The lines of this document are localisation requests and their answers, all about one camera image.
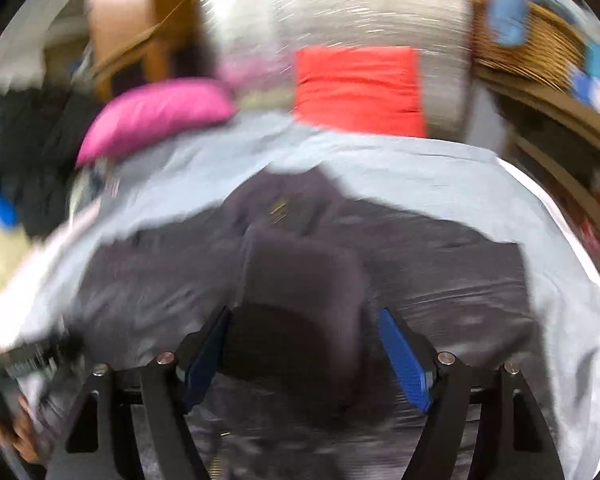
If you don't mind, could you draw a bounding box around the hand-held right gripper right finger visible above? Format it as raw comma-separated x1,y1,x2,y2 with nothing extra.
377,307,566,480

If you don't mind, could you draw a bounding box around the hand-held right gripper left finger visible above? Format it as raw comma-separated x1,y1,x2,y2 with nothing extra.
45,306,233,480

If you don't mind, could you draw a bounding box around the dark grey garment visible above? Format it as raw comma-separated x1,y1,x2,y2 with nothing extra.
72,167,556,480

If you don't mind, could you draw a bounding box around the person's left hand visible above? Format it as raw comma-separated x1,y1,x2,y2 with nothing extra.
0,395,48,463

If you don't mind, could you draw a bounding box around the cream sofa cushion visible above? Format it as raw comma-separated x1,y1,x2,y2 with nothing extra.
0,225,46,306

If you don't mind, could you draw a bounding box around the light grey blanket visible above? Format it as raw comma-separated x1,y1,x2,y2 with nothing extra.
0,110,600,471

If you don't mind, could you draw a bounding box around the black jacket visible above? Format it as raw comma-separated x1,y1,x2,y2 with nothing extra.
0,85,101,241

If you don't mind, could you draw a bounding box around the pink pillow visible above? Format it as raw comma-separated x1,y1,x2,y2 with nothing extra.
75,79,238,168

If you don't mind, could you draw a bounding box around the red cushion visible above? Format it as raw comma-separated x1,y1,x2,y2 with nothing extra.
290,46,428,138

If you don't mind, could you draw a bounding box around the wooden shelf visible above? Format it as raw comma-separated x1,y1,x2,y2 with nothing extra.
475,67,600,241

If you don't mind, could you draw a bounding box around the wooden cabinet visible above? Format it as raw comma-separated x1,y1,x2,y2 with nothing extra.
87,0,221,101

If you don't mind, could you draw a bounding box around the wicker basket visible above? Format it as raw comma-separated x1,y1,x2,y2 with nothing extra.
472,0,588,93

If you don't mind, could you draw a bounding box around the blue cloth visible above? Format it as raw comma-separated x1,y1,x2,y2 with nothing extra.
487,0,528,46

